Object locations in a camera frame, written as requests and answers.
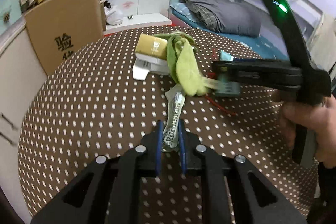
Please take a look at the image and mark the green cloth rag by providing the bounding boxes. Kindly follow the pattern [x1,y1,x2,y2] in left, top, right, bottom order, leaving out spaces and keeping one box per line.
[154,31,221,97]

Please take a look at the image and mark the olive gold tea box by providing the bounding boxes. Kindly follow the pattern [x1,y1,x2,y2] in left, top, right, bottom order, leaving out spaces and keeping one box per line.
[135,34,168,60]

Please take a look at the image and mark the teal snack wrapper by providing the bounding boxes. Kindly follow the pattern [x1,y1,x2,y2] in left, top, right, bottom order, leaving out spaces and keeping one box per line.
[219,50,234,61]

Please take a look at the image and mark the person right hand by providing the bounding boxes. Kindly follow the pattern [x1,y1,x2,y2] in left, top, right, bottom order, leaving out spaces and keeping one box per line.
[279,96,335,169]

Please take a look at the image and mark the large brown cardboard box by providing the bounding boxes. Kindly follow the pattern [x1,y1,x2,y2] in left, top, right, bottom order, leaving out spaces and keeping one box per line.
[25,0,103,75]

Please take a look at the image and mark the red storage bench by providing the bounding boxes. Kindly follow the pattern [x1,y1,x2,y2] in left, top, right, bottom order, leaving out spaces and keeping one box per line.
[104,13,172,36]

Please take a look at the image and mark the white plastic bag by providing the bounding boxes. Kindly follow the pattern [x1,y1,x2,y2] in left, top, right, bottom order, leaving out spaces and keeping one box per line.
[104,5,123,26]

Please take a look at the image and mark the folded grey duvet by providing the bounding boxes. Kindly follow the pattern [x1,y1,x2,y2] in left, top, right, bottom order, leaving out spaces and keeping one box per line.
[181,0,261,37]

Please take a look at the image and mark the white cardboard box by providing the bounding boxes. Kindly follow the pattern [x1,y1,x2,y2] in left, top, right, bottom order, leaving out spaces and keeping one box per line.
[132,53,169,81]

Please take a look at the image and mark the brown polka dot tablecloth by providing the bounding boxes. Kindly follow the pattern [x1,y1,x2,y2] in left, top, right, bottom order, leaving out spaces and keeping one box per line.
[18,26,317,215]

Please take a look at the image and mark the teal quilted bed mattress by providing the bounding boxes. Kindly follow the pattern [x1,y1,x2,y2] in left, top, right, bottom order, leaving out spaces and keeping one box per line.
[170,2,289,60]

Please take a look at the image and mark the cream cabinet with handles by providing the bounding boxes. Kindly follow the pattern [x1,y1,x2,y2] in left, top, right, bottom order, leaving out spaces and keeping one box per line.
[1,18,47,223]

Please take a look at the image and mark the hanging cream towel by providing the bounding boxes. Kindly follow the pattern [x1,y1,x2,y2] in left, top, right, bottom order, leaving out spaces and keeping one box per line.
[306,13,336,79]

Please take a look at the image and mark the silver foil blister strip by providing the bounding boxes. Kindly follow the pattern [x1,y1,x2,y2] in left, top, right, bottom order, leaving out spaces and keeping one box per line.
[162,84,185,152]

